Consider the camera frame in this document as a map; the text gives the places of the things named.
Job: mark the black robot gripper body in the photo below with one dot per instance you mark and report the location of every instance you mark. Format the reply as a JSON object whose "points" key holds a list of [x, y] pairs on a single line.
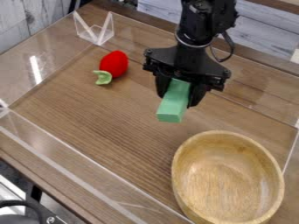
{"points": [[188, 63]]}

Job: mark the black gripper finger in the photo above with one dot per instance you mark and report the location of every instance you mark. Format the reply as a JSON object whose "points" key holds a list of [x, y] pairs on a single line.
{"points": [[197, 94], [162, 84]]}

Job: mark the green rectangular block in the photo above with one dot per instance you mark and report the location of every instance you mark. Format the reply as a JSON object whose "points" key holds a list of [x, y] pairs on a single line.
{"points": [[176, 101]]}

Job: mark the brown wooden bowl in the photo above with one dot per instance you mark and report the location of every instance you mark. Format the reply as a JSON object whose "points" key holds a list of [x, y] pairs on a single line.
{"points": [[228, 181]]}

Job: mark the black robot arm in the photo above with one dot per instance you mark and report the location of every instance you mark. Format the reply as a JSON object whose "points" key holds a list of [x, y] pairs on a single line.
{"points": [[208, 19]]}

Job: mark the red plush strawberry toy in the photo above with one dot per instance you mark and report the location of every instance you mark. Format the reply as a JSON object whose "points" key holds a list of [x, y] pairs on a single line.
{"points": [[113, 67]]}

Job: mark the black table leg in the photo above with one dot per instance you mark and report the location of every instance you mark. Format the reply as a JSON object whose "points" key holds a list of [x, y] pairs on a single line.
{"points": [[34, 195]]}

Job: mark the clear acrylic tray wall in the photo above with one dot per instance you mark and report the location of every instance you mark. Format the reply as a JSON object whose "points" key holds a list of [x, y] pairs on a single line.
{"points": [[87, 140]]}

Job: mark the clear acrylic corner bracket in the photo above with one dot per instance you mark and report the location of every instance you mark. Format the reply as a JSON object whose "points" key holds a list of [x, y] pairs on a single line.
{"points": [[95, 34]]}

